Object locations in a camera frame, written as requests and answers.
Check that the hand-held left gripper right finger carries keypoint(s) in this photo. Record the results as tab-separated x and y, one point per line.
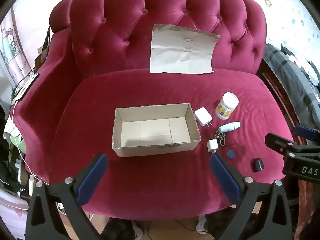
225	180

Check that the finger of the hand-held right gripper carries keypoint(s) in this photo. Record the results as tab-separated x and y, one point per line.
306	132
282	145

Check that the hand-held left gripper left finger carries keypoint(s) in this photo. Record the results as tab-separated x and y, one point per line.
92	180

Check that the blue key fob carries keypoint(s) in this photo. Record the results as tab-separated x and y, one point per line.
229	154

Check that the small black plastic case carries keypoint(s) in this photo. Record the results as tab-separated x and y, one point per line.
257	165

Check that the small white charger plug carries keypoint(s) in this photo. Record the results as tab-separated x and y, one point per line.
212	145

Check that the light teal tube bottle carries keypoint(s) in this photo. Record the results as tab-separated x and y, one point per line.
228	127

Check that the large white charger plug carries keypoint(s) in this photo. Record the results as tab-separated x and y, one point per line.
202	116

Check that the cardboard box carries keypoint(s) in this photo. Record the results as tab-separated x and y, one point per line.
150	132

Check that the grey plaid cloth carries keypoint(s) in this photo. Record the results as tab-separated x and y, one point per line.
287	72

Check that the white jar yellow label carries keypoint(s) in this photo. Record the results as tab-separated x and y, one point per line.
226	106

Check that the red velvet tufted sofa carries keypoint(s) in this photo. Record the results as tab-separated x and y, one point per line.
150	90

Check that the printed card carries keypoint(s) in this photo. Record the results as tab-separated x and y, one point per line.
27	83

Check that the brown paper sheet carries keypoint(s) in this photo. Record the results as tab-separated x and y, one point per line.
182	50

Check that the cartoon cat printed curtain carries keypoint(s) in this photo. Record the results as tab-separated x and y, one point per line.
11	47

